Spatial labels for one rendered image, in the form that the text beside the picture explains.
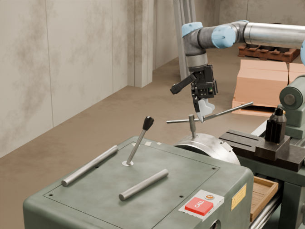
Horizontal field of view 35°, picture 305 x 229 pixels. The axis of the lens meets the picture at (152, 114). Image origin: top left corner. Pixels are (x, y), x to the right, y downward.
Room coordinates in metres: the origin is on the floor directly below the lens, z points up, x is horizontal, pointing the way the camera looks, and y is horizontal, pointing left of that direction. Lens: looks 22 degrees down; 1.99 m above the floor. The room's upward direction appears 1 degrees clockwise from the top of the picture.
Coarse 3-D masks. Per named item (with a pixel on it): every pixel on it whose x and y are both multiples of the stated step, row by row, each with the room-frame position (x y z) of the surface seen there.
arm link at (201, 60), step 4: (188, 56) 1.68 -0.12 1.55; (192, 56) 1.67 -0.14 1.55; (196, 56) 1.67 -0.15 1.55; (200, 56) 1.67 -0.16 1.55; (204, 56) 1.68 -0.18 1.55; (188, 60) 1.68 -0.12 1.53; (192, 60) 1.67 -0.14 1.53; (196, 60) 1.67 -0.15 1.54; (200, 60) 1.67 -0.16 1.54; (204, 60) 1.68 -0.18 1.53; (188, 64) 1.68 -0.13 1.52; (192, 64) 1.67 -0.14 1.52; (196, 64) 1.67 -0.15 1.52; (200, 64) 1.67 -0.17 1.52; (204, 64) 1.67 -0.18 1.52
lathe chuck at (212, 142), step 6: (186, 138) 1.69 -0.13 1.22; (198, 138) 1.66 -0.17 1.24; (204, 138) 1.66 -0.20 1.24; (210, 138) 1.67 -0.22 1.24; (216, 138) 1.68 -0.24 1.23; (204, 144) 1.61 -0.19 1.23; (210, 144) 1.62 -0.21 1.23; (216, 144) 1.63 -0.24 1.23; (216, 150) 1.60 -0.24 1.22; (222, 150) 1.61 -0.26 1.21; (222, 156) 1.59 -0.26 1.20; (228, 156) 1.61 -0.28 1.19; (234, 156) 1.63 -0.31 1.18; (234, 162) 1.60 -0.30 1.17
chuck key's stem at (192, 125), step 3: (192, 114) 1.70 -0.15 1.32; (189, 117) 1.69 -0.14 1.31; (192, 117) 1.68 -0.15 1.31; (189, 120) 1.69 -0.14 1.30; (192, 120) 1.68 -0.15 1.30; (189, 123) 1.69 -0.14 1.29; (192, 123) 1.68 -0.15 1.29; (192, 126) 1.68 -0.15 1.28; (195, 126) 1.68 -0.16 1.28; (192, 129) 1.68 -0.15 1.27; (195, 129) 1.68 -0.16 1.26; (192, 132) 1.68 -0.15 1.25; (195, 132) 1.68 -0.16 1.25; (192, 135) 1.68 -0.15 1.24; (195, 135) 1.68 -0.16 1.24
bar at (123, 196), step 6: (156, 174) 1.31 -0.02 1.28; (162, 174) 1.32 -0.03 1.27; (144, 180) 1.27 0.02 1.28; (150, 180) 1.27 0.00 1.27; (156, 180) 1.29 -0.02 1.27; (138, 186) 1.24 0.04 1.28; (144, 186) 1.25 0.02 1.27; (126, 192) 1.20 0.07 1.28; (132, 192) 1.21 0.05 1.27; (120, 198) 1.19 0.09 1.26; (126, 198) 1.19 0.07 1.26
